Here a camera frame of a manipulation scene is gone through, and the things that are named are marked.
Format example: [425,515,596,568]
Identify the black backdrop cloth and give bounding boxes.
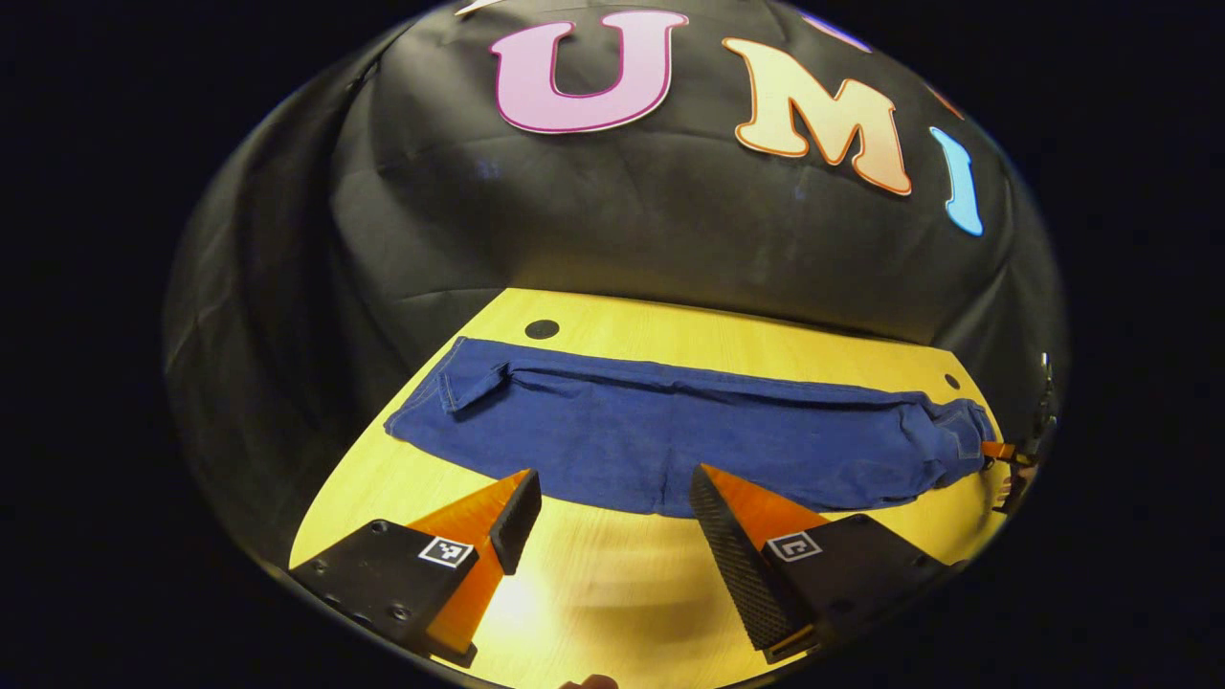
[163,0,1070,566]

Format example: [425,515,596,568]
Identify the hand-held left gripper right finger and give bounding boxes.
[689,464,958,665]

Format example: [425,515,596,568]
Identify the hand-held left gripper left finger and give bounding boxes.
[290,469,543,669]

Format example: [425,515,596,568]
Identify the blue jeans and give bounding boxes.
[385,336,998,519]

